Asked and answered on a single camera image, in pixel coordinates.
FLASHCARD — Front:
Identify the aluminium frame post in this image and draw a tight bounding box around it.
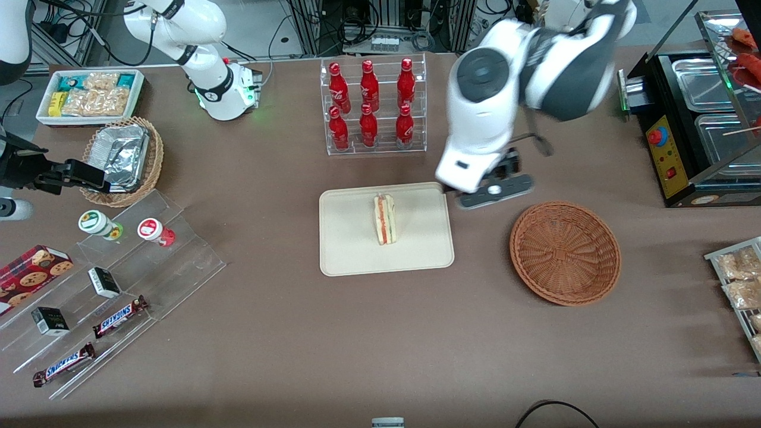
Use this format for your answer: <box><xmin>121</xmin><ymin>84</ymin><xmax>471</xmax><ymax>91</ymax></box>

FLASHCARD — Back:
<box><xmin>443</xmin><ymin>0</ymin><xmax>477</xmax><ymax>54</ymax></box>
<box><xmin>290</xmin><ymin>0</ymin><xmax>325</xmax><ymax>58</ymax></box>

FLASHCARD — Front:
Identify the red cola bottle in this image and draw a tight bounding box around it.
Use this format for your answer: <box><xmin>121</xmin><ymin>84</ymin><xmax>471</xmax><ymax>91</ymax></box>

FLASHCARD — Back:
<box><xmin>360</xmin><ymin>59</ymin><xmax>380</xmax><ymax>112</ymax></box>
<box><xmin>328</xmin><ymin>62</ymin><xmax>352</xmax><ymax>115</ymax></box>
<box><xmin>328</xmin><ymin>106</ymin><xmax>350</xmax><ymax>151</ymax></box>
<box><xmin>359</xmin><ymin>103</ymin><xmax>379</xmax><ymax>148</ymax></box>
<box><xmin>395</xmin><ymin>104</ymin><xmax>414</xmax><ymax>149</ymax></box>
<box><xmin>397</xmin><ymin>58</ymin><xmax>416</xmax><ymax>109</ymax></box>

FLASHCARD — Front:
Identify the green lid yogurt cup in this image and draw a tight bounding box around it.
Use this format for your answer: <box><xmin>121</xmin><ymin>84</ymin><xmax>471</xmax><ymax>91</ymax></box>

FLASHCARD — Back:
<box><xmin>78</xmin><ymin>209</ymin><xmax>124</xmax><ymax>241</ymax></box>

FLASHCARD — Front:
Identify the black looped cable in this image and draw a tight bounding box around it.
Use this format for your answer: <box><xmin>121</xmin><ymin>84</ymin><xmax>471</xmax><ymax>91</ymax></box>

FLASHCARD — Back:
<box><xmin>514</xmin><ymin>399</ymin><xmax>601</xmax><ymax>428</ymax></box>

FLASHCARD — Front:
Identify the large clear snack bag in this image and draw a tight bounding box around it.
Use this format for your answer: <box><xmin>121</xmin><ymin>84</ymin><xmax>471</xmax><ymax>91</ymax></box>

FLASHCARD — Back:
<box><xmin>61</xmin><ymin>87</ymin><xmax>131</xmax><ymax>118</ymax></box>

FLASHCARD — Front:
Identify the tray of packaged snacks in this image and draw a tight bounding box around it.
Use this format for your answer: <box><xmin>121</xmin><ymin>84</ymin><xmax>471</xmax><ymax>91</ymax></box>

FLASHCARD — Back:
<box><xmin>705</xmin><ymin>237</ymin><xmax>761</xmax><ymax>364</ymax></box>

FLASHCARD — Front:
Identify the Snickers chocolate bar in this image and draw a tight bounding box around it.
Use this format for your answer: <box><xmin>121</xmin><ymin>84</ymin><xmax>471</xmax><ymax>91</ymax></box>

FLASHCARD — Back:
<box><xmin>92</xmin><ymin>295</ymin><xmax>149</xmax><ymax>339</ymax></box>
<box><xmin>33</xmin><ymin>342</ymin><xmax>96</xmax><ymax>388</ymax></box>

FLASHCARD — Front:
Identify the red lid yogurt cup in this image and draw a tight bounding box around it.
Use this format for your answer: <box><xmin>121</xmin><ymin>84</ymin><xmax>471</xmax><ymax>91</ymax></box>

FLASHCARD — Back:
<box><xmin>137</xmin><ymin>218</ymin><xmax>177</xmax><ymax>248</ymax></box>

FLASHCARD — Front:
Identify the small black box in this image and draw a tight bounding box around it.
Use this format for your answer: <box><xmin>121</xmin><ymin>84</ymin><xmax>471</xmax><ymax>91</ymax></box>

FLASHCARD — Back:
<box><xmin>31</xmin><ymin>306</ymin><xmax>70</xmax><ymax>337</ymax></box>
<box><xmin>87</xmin><ymin>267</ymin><xmax>122</xmax><ymax>299</ymax></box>

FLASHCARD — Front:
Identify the red cookie box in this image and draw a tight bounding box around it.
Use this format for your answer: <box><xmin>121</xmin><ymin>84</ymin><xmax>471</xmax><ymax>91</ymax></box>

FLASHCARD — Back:
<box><xmin>0</xmin><ymin>244</ymin><xmax>74</xmax><ymax>316</ymax></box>

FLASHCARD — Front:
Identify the clear acrylic bottle rack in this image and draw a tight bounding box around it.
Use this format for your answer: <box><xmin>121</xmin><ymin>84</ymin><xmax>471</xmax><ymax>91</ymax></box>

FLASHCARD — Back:
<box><xmin>320</xmin><ymin>53</ymin><xmax>427</xmax><ymax>156</ymax></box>

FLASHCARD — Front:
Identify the black hot dog warmer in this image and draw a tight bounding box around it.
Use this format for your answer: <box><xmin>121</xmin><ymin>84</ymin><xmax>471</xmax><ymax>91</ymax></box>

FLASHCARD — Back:
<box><xmin>617</xmin><ymin>9</ymin><xmax>761</xmax><ymax>209</ymax></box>

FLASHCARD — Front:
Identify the steel pan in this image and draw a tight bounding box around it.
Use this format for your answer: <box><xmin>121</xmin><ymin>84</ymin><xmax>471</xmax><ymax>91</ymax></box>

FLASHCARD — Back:
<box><xmin>672</xmin><ymin>58</ymin><xmax>736</xmax><ymax>113</ymax></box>
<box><xmin>694</xmin><ymin>112</ymin><xmax>761</xmax><ymax>168</ymax></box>

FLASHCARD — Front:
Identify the beige plastic tray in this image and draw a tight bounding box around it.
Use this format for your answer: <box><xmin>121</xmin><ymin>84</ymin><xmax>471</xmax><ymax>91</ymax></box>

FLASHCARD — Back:
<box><xmin>319</xmin><ymin>182</ymin><xmax>455</xmax><ymax>278</ymax></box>

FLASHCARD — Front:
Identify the aluminium foil container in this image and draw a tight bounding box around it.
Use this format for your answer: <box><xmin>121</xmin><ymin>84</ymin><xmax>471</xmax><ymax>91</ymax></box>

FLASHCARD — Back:
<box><xmin>89</xmin><ymin>124</ymin><xmax>150</xmax><ymax>193</ymax></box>

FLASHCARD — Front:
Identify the light wicker basket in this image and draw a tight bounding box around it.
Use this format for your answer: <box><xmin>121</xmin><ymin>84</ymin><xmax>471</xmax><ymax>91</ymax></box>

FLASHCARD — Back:
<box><xmin>79</xmin><ymin>117</ymin><xmax>165</xmax><ymax>208</ymax></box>

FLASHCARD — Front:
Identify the clear acrylic stepped stand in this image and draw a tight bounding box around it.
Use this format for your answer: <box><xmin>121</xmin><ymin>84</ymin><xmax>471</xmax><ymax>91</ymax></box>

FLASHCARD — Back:
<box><xmin>0</xmin><ymin>189</ymin><xmax>227</xmax><ymax>400</ymax></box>

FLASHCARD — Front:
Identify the triangular sandwich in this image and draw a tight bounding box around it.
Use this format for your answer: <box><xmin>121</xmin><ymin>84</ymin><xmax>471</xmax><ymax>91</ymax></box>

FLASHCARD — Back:
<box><xmin>373</xmin><ymin>193</ymin><xmax>398</xmax><ymax>246</ymax></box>

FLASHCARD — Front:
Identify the white plastic snack bin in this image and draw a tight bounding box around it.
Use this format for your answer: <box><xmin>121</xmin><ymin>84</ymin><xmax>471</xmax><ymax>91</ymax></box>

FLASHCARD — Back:
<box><xmin>36</xmin><ymin>69</ymin><xmax>145</xmax><ymax>128</ymax></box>

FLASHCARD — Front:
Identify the brown wicker basket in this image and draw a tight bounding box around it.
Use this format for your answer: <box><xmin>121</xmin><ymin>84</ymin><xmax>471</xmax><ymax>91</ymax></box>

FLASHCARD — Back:
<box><xmin>510</xmin><ymin>200</ymin><xmax>622</xmax><ymax>307</ymax></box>

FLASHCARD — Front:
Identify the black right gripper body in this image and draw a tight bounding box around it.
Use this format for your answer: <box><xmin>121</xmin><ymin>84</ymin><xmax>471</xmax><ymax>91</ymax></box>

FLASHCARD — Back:
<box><xmin>0</xmin><ymin>133</ymin><xmax>70</xmax><ymax>196</ymax></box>

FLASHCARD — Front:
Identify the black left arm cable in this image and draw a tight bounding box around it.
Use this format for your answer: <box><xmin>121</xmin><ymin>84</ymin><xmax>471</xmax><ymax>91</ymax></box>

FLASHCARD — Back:
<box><xmin>526</xmin><ymin>107</ymin><xmax>555</xmax><ymax>158</ymax></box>

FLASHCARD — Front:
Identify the small clear snack bag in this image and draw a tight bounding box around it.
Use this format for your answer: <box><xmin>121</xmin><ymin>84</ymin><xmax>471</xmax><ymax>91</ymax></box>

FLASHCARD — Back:
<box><xmin>82</xmin><ymin>72</ymin><xmax>120</xmax><ymax>92</ymax></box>

